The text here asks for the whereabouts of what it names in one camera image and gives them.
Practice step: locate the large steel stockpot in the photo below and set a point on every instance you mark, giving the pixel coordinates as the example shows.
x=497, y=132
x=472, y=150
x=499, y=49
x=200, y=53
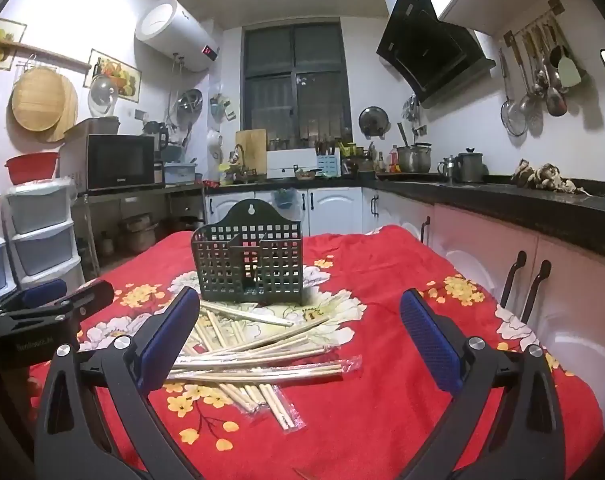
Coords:
x=413, y=157

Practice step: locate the light green spatula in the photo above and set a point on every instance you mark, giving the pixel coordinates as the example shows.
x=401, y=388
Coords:
x=570, y=72

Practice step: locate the light blue knife block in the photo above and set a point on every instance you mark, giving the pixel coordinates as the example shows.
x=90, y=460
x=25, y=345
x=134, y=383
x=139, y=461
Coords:
x=327, y=162

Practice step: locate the fruit wall picture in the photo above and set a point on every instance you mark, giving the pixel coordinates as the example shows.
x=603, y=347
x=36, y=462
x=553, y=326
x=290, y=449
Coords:
x=2, y=40
x=115, y=75

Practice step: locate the brown clay pot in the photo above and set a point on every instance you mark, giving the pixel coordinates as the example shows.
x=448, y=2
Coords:
x=137, y=232

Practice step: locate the glass pot lid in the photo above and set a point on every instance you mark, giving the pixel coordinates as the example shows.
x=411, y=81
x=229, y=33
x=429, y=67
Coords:
x=102, y=95

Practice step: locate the small steel kettle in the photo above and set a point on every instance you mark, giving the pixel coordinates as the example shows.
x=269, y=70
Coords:
x=448, y=167

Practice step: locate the blue plastic bag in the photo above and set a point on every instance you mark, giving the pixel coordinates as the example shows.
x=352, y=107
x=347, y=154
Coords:
x=285, y=199

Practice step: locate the white hanging jug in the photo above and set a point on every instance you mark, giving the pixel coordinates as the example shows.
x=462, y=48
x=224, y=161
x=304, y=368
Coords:
x=213, y=145

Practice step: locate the black kitchen countertop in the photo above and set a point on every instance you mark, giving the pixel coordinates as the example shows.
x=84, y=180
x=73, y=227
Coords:
x=507, y=200

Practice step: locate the red floral tablecloth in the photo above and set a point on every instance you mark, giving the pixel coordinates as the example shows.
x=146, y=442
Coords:
x=382, y=270

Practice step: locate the grey lidded pot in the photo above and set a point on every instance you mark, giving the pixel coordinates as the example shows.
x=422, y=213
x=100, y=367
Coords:
x=470, y=167

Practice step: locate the white countertop box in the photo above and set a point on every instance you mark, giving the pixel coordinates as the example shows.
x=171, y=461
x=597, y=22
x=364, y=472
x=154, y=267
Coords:
x=290, y=160

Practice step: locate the dark grey utensil basket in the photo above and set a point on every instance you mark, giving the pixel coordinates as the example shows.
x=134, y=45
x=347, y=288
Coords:
x=262, y=270

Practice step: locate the grey plastic drawer tower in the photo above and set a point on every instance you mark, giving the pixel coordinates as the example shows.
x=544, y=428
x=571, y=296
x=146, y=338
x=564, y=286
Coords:
x=42, y=230

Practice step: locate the round bamboo board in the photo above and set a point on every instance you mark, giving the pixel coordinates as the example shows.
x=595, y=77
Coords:
x=42, y=105

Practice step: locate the black electric kettle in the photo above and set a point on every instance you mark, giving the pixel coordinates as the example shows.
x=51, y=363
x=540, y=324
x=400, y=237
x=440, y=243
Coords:
x=156, y=137

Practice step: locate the wooden utensil rail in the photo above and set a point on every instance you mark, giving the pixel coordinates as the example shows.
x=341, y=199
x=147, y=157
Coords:
x=532, y=22

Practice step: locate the white cylindrical water heater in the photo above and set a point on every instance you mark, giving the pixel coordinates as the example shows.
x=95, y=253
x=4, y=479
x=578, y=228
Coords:
x=177, y=35

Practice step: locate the perforated steel skimmer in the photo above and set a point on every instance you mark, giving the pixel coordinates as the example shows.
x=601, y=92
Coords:
x=531, y=107

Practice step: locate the pile of chopstick packets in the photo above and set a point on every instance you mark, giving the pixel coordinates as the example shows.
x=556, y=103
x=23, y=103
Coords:
x=242, y=350

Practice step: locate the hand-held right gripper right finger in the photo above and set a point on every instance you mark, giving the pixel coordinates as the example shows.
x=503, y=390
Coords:
x=430, y=340

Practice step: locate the black range hood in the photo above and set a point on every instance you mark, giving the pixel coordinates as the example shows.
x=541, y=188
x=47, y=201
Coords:
x=427, y=55

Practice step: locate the light blue wall organizer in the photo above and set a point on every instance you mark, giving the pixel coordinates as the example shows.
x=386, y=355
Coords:
x=221, y=107

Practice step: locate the dark framed kitchen window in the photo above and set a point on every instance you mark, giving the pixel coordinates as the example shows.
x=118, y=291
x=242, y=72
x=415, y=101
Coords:
x=292, y=85

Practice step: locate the blue plastic bin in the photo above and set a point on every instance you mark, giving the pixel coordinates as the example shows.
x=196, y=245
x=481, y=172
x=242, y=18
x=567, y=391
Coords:
x=180, y=172

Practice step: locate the metal shelf table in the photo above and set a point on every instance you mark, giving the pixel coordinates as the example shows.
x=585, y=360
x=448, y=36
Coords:
x=182, y=205

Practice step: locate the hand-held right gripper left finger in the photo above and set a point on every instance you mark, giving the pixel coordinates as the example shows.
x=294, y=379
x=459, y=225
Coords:
x=170, y=340

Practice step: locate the dark hanging pot lid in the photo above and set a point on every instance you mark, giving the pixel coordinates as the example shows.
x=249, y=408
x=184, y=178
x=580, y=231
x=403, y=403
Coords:
x=372, y=122

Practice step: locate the wooden cutting board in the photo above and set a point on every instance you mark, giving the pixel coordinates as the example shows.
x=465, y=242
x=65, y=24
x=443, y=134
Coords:
x=251, y=150

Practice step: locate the hanging steel lid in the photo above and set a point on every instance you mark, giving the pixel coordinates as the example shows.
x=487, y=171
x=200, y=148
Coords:
x=190, y=102

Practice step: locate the red cap bottle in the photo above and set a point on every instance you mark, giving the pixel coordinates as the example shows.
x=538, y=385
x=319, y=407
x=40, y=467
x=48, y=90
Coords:
x=393, y=159

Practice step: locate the white base cabinets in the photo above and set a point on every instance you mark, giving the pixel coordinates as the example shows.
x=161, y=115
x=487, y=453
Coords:
x=332, y=210

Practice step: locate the steel ladle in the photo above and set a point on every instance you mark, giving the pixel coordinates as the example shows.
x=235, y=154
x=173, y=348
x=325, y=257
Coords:
x=556, y=101

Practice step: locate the red plastic basin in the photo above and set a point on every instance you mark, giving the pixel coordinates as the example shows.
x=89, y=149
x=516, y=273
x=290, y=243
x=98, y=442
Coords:
x=32, y=167

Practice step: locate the brown dried food bundle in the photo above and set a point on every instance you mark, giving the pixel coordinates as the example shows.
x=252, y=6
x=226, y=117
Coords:
x=545, y=177

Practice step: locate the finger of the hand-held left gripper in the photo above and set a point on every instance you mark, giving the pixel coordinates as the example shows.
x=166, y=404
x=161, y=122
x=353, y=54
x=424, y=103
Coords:
x=90, y=297
x=42, y=292

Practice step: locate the black microwave oven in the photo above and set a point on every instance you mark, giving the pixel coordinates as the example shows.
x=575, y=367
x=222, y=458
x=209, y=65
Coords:
x=120, y=162

